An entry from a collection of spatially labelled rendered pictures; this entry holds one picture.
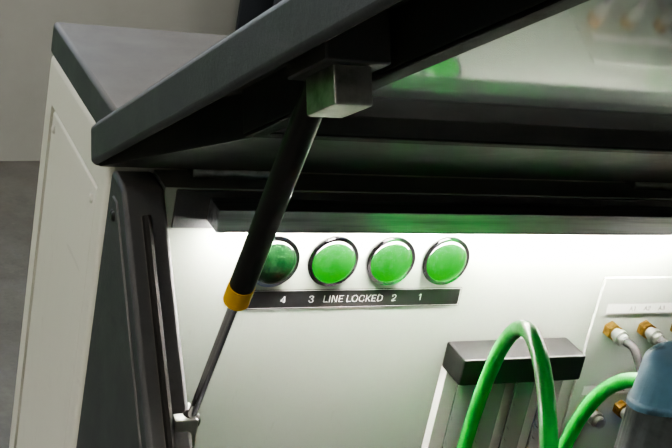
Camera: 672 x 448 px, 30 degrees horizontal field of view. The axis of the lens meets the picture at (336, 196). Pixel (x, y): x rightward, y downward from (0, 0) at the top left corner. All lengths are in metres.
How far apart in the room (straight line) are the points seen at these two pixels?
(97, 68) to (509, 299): 0.47
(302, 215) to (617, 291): 0.40
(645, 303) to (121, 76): 0.60
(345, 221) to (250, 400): 0.21
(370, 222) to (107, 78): 0.28
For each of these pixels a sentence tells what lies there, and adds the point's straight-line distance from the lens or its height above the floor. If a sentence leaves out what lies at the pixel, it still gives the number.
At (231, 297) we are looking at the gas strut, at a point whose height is 1.46.
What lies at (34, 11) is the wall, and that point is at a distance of 4.89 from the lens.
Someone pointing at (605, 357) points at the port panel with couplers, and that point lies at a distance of 1.39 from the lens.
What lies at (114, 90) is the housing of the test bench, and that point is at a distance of 1.15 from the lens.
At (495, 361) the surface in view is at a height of 1.34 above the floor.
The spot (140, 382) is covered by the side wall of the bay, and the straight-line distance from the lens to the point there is 1.02.
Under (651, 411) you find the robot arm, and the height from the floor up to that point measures 1.43.
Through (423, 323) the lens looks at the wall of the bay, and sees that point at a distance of 1.25.
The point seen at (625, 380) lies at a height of 1.35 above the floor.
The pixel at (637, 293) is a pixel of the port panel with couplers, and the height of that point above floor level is 1.34.
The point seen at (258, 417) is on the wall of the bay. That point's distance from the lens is 1.23.
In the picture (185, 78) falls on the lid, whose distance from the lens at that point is 0.85.
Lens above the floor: 1.85
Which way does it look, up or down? 21 degrees down
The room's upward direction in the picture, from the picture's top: 11 degrees clockwise
